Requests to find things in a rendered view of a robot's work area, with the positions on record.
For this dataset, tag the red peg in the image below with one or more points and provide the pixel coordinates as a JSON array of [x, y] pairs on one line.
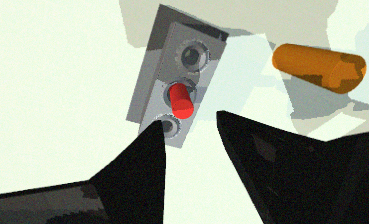
[[181, 103]]

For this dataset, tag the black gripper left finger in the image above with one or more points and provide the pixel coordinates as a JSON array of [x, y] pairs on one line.
[[129, 190]]

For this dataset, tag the grey plate with holes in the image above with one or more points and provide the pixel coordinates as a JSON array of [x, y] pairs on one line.
[[194, 71]]

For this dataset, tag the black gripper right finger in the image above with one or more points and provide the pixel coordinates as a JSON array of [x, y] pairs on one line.
[[291, 178]]

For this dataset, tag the orange cylinder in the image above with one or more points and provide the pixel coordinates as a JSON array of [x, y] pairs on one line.
[[339, 72]]

